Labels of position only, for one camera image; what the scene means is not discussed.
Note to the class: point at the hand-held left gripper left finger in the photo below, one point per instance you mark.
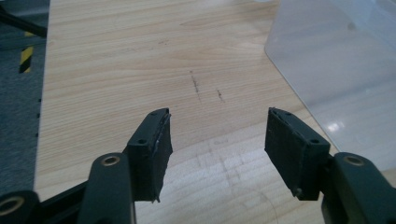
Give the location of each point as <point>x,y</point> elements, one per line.
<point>149,161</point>

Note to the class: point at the translucent plastic storage box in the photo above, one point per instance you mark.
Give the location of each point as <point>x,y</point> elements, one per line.
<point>339,71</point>

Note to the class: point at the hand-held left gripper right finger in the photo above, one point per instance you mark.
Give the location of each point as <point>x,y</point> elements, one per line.
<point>292,155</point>

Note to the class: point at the yellow black striped floor tape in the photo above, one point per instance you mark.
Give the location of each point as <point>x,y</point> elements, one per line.
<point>26,59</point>

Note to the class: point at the black metal stand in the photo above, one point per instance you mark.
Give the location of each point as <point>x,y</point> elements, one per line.
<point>21,22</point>

